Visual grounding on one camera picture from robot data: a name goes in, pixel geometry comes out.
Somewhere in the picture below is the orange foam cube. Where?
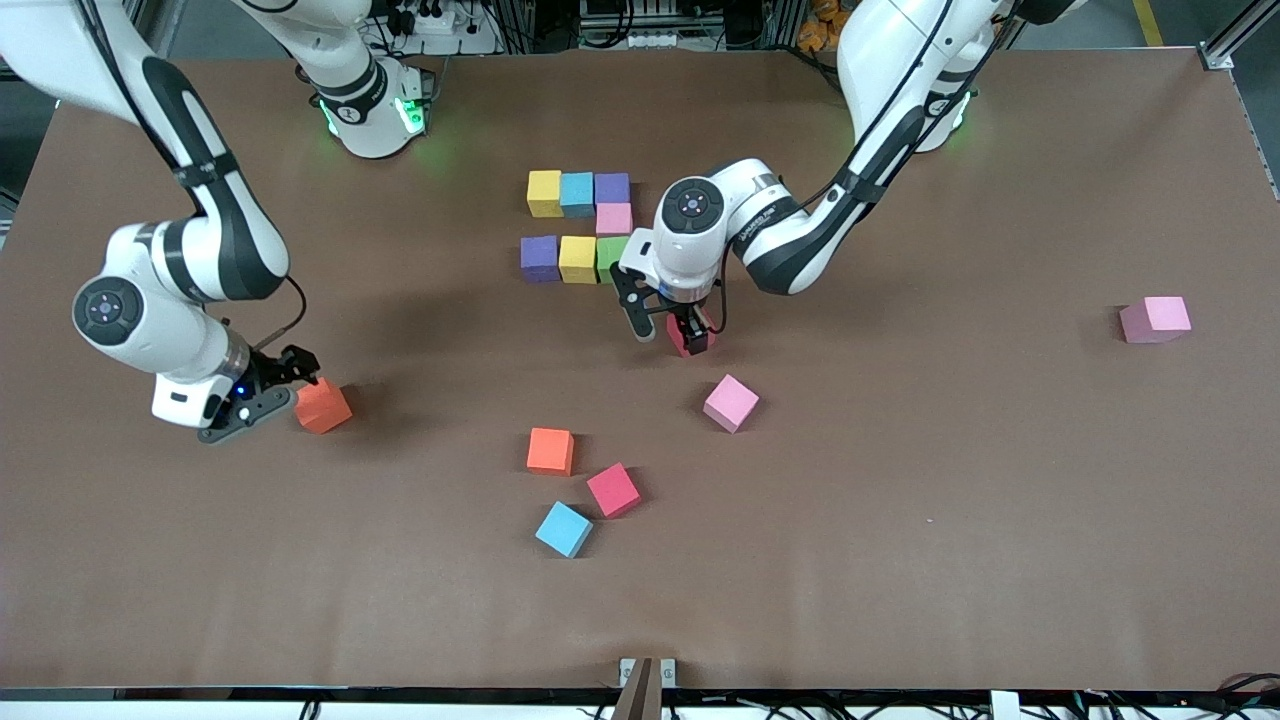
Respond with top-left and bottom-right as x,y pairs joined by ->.
526,427 -> 576,477
295,378 -> 353,435

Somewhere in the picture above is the brown camera post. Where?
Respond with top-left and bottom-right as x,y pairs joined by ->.
610,657 -> 658,720

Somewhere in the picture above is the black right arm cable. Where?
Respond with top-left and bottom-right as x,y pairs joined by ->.
255,275 -> 308,351

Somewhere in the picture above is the red foam cube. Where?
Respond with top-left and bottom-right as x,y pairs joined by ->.
586,462 -> 643,520
666,312 -> 717,358

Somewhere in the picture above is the white power strip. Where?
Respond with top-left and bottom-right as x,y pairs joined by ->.
388,3 -> 459,37

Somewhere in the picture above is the silver metal bracket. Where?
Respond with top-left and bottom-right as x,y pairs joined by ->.
619,657 -> 678,691

